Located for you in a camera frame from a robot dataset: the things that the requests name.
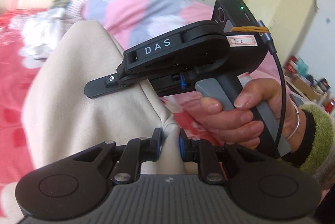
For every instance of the black camera box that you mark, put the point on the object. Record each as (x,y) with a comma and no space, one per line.
(232,13)

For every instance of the cream jacket with black trim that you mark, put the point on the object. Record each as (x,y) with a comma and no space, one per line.
(59,120)

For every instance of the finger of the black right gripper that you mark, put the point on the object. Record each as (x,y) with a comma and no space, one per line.
(108,84)

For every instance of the green sleeved forearm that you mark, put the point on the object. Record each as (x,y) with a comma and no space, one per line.
(316,152)

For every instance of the white garment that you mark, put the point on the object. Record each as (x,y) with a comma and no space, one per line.
(42,32)

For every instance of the person's right hand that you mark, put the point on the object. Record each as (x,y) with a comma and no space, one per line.
(238,125)

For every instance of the cream wardrobe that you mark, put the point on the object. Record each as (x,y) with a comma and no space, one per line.
(288,21)

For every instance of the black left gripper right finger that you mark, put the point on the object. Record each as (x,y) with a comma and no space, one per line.
(201,152)

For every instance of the pink patchwork quilt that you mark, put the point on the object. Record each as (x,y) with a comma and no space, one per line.
(132,22)

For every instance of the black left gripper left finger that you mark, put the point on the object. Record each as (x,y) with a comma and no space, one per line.
(129,158)

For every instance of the red floral bedsheet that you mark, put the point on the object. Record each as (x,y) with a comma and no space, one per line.
(17,75)

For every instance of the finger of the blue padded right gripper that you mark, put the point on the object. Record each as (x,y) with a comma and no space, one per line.
(183,83)

